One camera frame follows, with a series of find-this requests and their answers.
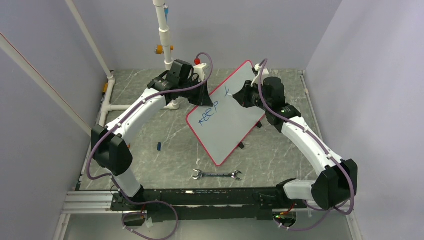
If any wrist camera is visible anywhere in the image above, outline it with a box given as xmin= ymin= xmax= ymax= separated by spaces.
xmin=250 ymin=63 xmax=270 ymax=87
xmin=193 ymin=58 xmax=211 ymax=82

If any pink framed whiteboard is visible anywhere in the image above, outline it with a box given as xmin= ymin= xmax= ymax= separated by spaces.
xmin=185 ymin=60 xmax=265 ymax=166

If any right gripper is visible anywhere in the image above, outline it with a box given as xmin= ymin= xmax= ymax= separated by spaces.
xmin=233 ymin=79 xmax=271 ymax=112

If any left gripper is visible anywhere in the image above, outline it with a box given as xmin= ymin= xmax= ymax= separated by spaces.
xmin=180 ymin=78 xmax=213 ymax=107

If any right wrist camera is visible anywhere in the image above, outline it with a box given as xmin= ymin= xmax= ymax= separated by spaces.
xmin=250 ymin=63 xmax=270 ymax=87

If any silver open end wrench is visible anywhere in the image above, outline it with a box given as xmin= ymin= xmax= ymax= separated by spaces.
xmin=191 ymin=169 xmax=242 ymax=181

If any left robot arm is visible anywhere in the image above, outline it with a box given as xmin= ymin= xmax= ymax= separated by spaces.
xmin=89 ymin=59 xmax=213 ymax=210

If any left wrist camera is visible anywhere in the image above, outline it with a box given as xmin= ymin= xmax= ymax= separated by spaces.
xmin=193 ymin=58 xmax=211 ymax=82

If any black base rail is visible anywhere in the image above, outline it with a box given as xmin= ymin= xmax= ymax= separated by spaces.
xmin=110 ymin=187 xmax=306 ymax=223

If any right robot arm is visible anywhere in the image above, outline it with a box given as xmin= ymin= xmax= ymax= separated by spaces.
xmin=232 ymin=77 xmax=358 ymax=211

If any white PVC pipe frame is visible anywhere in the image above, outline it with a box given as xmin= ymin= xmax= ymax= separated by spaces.
xmin=0 ymin=0 xmax=181 ymax=137

